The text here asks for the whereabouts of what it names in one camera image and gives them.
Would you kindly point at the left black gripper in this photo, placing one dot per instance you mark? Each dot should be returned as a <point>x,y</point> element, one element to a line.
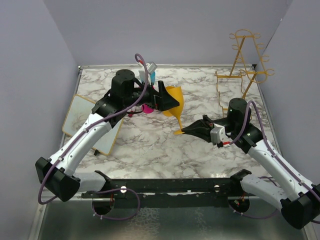
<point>162,100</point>

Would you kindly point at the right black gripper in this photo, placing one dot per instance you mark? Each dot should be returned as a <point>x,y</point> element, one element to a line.
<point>201,128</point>

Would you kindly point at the pink plastic wine glass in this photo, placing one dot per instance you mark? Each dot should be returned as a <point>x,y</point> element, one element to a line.
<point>146,109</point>

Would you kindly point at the blue plastic wine glass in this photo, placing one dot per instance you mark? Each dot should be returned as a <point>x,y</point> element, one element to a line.
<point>151,77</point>

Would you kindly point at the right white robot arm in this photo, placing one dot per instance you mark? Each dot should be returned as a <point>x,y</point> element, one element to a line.
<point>296,197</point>

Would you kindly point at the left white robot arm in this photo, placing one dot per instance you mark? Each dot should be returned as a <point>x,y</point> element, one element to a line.
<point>57,173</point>

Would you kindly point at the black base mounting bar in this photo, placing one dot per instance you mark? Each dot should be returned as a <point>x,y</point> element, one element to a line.
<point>170,192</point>

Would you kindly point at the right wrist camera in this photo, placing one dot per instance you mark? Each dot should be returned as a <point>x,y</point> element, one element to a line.
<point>219,137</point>

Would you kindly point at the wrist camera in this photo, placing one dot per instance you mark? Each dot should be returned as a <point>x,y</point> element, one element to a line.
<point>219,137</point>
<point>151,67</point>

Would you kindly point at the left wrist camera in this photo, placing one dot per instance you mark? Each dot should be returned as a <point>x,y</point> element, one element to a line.
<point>151,67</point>

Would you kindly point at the gold wire glass rack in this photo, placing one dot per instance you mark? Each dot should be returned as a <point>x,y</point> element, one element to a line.
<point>240,69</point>

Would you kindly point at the small whiteboard wooden frame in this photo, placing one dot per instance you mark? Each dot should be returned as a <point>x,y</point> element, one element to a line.
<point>78,112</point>

